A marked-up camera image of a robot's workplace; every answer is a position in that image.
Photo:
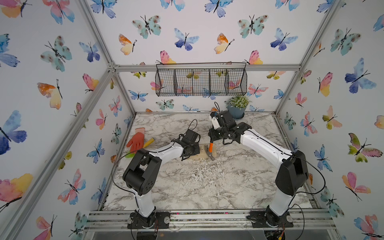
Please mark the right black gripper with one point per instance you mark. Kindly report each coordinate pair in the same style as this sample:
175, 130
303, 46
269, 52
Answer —
212, 135

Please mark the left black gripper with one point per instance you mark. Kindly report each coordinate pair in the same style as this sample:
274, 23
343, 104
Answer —
196, 146

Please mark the wooden block with nails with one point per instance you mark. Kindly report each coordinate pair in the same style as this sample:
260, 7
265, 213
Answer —
202, 155

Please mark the orange black claw hammer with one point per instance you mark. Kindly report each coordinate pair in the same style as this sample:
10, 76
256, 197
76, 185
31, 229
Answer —
209, 150

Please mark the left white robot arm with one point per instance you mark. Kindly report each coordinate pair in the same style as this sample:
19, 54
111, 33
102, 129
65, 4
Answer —
142, 172

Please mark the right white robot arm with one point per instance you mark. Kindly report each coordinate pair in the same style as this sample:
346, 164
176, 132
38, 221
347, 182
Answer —
292, 166

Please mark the potted green plant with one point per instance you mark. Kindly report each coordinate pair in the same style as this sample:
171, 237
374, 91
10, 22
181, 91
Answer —
237, 106

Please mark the red work glove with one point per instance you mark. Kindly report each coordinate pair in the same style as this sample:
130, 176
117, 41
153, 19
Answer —
137, 140

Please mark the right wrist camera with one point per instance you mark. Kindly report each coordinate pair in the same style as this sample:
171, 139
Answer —
215, 122

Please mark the black wire wall basket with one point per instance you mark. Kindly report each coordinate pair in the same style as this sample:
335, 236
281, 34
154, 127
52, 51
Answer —
205, 80

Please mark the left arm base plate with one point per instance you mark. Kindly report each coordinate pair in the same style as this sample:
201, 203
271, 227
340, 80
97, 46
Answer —
150, 221

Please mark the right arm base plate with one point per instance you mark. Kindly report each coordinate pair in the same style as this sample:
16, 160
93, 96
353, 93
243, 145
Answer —
268, 219

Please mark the aluminium front rail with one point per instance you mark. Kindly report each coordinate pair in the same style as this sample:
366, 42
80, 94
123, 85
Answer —
209, 220

